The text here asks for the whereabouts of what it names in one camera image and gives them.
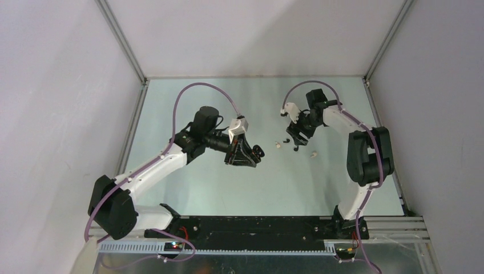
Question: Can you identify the aluminium frame corner post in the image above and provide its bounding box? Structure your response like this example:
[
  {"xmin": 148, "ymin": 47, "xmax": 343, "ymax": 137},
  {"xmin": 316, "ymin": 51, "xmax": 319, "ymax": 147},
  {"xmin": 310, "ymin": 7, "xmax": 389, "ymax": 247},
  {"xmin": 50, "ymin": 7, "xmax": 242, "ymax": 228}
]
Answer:
[
  {"xmin": 364, "ymin": 0, "xmax": 415, "ymax": 82},
  {"xmin": 94, "ymin": 0, "xmax": 147, "ymax": 85}
]

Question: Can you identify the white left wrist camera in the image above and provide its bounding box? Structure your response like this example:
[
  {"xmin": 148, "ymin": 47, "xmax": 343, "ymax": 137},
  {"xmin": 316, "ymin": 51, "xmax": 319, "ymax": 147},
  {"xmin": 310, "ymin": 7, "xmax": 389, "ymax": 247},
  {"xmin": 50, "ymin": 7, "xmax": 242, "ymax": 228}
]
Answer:
[{"xmin": 227, "ymin": 116, "xmax": 248, "ymax": 143}]

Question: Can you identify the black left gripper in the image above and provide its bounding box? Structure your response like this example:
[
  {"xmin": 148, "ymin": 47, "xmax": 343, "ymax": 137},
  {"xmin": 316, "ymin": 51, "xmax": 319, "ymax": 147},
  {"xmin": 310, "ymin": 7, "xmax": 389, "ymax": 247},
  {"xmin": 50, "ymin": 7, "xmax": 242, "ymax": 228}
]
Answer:
[{"xmin": 204, "ymin": 131, "xmax": 257, "ymax": 168}]

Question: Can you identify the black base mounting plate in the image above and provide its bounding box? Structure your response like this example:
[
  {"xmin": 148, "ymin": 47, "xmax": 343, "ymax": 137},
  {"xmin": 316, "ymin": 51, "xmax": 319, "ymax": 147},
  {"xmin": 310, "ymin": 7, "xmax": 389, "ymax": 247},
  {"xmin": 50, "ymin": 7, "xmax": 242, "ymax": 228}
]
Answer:
[{"xmin": 165, "ymin": 216, "xmax": 369, "ymax": 251}]

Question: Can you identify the aluminium frame corner post left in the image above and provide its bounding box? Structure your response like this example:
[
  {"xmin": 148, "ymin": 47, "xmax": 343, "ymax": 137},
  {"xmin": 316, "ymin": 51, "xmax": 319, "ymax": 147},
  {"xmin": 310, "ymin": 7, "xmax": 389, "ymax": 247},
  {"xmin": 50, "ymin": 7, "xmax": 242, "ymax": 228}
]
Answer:
[{"xmin": 94, "ymin": 0, "xmax": 147, "ymax": 85}]

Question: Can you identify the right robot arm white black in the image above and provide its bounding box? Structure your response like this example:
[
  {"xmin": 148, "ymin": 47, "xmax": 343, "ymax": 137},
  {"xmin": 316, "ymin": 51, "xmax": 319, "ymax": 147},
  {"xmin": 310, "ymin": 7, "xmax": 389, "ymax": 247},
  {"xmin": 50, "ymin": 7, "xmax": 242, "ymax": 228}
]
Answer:
[{"xmin": 280, "ymin": 89, "xmax": 394, "ymax": 239}]

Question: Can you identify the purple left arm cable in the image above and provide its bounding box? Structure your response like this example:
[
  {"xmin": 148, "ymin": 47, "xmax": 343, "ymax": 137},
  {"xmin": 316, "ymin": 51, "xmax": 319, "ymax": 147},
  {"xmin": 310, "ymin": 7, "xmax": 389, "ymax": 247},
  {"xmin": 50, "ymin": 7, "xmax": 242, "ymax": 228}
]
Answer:
[{"xmin": 83, "ymin": 82, "xmax": 243, "ymax": 265}]

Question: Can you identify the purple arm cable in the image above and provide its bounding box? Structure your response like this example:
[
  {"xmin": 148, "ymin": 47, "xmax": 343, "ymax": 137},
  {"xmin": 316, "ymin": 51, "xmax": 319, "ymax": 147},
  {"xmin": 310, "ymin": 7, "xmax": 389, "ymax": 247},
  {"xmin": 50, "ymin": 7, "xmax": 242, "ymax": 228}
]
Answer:
[
  {"xmin": 83, "ymin": 82, "xmax": 243, "ymax": 265},
  {"xmin": 281, "ymin": 80, "xmax": 385, "ymax": 274}
]

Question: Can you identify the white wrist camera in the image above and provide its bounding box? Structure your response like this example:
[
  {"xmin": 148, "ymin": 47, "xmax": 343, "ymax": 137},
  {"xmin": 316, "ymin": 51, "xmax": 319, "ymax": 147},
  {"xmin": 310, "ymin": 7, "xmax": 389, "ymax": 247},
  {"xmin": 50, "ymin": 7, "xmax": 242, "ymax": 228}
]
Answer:
[
  {"xmin": 227, "ymin": 116, "xmax": 248, "ymax": 143},
  {"xmin": 280, "ymin": 102, "xmax": 301, "ymax": 124}
]

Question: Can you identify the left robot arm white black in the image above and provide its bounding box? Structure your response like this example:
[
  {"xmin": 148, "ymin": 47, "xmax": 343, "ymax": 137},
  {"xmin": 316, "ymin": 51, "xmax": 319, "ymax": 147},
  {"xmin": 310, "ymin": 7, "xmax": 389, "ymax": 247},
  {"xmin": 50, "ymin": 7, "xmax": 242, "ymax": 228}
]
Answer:
[{"xmin": 88, "ymin": 106, "xmax": 265, "ymax": 240}]

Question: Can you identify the aluminium frame corner post right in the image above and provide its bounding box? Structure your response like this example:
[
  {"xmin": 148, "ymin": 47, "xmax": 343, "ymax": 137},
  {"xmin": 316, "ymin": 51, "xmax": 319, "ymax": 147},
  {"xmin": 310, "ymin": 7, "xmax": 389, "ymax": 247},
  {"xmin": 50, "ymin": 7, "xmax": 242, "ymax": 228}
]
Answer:
[{"xmin": 364, "ymin": 0, "xmax": 415, "ymax": 82}]

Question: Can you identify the black earbud charging case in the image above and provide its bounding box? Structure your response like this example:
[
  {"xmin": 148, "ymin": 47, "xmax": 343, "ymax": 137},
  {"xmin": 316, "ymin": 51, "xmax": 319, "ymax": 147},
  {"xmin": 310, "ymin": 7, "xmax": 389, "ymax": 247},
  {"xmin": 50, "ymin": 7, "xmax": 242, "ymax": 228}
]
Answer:
[{"xmin": 252, "ymin": 144, "xmax": 265, "ymax": 158}]

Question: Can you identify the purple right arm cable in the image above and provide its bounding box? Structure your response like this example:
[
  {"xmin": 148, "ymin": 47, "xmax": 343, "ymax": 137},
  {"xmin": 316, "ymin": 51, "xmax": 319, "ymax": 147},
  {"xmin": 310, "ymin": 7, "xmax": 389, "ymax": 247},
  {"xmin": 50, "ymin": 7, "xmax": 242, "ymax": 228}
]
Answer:
[{"xmin": 281, "ymin": 80, "xmax": 385, "ymax": 274}]

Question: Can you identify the grey cable duct strip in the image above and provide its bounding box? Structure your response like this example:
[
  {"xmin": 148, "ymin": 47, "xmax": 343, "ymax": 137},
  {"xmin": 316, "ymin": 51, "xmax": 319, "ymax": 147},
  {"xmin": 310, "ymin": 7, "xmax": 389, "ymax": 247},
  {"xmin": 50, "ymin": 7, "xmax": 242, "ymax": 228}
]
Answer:
[{"xmin": 99, "ymin": 241, "xmax": 336, "ymax": 256}]

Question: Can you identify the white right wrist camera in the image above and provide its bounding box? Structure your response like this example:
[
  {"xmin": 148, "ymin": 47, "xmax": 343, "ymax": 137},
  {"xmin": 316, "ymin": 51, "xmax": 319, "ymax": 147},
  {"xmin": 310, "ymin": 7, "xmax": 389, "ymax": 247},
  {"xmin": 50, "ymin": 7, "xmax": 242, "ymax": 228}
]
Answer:
[{"xmin": 280, "ymin": 102, "xmax": 301, "ymax": 124}]

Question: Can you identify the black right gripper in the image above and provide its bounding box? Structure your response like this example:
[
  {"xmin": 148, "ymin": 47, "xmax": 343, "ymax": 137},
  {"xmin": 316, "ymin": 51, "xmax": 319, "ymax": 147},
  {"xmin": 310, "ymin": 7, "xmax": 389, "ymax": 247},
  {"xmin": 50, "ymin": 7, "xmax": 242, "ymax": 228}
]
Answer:
[{"xmin": 287, "ymin": 108, "xmax": 322, "ymax": 146}]

